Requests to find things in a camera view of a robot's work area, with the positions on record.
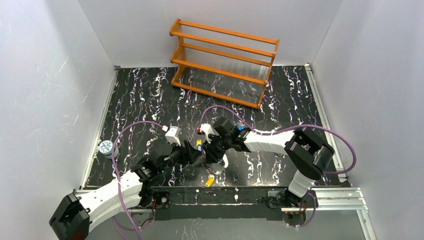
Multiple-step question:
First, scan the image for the silver metal keyring plate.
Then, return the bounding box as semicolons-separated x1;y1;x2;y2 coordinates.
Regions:
207;154;229;175

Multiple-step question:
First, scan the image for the orange key tag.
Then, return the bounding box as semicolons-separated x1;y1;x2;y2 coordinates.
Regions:
196;139;203;147

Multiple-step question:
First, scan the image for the yellow key tag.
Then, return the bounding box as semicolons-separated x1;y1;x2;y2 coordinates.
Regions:
205;178;215;188

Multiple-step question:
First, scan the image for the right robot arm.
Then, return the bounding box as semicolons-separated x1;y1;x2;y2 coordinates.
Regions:
197;117;335;202

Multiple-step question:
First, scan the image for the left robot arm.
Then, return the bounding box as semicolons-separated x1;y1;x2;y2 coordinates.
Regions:
49;140;203;240

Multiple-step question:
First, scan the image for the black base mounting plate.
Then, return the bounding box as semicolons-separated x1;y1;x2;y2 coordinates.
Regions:
120;186;320;222

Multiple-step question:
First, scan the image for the blue white round tin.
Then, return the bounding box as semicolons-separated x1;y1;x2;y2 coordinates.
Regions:
97;140;119;160

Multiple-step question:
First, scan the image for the orange wooden rack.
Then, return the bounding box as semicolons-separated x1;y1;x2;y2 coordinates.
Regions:
169;18;280;109

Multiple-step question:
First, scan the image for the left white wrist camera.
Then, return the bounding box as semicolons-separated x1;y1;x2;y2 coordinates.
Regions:
161;125;181;147

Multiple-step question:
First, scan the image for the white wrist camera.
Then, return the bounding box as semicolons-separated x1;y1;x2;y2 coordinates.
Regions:
197;123;219;144
161;125;181;147

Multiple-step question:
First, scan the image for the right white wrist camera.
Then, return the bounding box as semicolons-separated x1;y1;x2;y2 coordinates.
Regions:
197;123;219;144

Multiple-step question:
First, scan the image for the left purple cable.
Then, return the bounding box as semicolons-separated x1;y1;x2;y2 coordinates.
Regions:
110;120;170;240

